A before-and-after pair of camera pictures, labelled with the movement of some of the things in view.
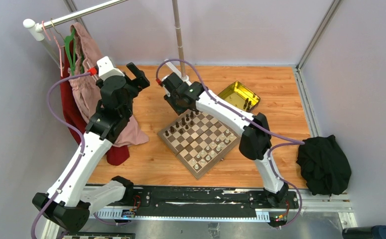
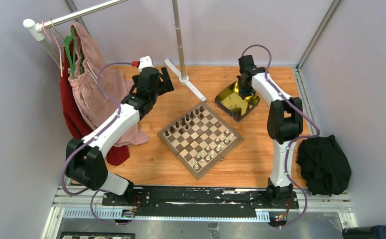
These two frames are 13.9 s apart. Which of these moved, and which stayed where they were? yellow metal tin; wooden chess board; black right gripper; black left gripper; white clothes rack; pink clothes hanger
Moved: black right gripper; black left gripper
Stayed: white clothes rack; wooden chess board; yellow metal tin; pink clothes hanger
